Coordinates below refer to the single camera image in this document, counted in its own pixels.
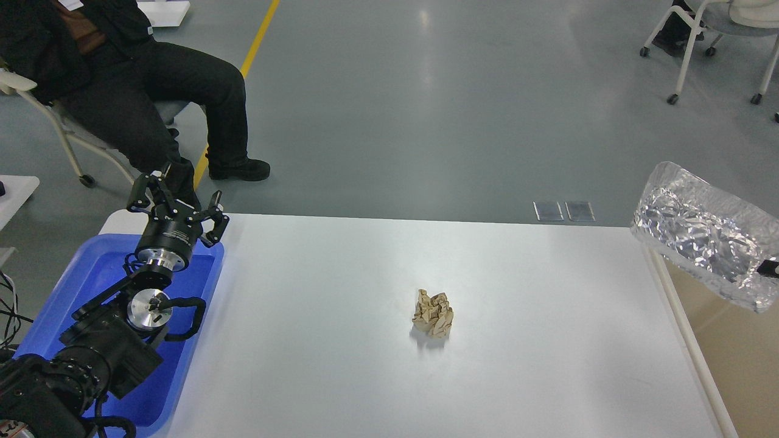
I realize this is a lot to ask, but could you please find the white rolling chair right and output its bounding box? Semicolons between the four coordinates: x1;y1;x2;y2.
640;0;779;105

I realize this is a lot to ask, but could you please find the crumpled brown paper ball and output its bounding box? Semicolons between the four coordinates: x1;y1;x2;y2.
412;289;455;339

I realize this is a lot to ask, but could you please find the beige plastic bin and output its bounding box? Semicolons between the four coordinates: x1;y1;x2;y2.
645;250;778;437

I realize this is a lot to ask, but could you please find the blue plastic tray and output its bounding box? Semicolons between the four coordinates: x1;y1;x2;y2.
14;233;225;428

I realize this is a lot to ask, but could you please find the white board on floor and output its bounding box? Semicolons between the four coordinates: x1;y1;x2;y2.
136;1;191;28

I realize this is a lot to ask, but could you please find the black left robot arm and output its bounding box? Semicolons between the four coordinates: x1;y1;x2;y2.
2;173;230;437

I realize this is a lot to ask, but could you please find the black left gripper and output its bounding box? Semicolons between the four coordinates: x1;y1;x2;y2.
126;171;230;273

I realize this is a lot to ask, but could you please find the seated person in black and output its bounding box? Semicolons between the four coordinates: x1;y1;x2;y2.
1;1;270;205

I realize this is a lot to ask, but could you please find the left metal floor plate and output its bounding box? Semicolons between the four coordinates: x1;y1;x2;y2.
533;201;565;222

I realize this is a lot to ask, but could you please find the black cables left edge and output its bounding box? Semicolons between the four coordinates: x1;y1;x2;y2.
0;268;34;347

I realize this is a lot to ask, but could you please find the white side table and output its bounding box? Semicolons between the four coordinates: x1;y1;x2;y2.
1;175;41;230

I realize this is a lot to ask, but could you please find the silver foil bag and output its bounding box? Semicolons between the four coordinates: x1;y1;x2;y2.
631;161;778;313

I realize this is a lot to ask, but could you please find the metal floor plate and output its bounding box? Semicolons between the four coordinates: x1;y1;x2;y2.
533;201;565;222
565;201;596;222

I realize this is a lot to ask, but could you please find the person feet background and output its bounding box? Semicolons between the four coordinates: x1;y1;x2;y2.
651;12;691;58

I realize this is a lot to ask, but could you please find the right metal floor plate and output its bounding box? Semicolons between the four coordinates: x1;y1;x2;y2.
565;201;596;222

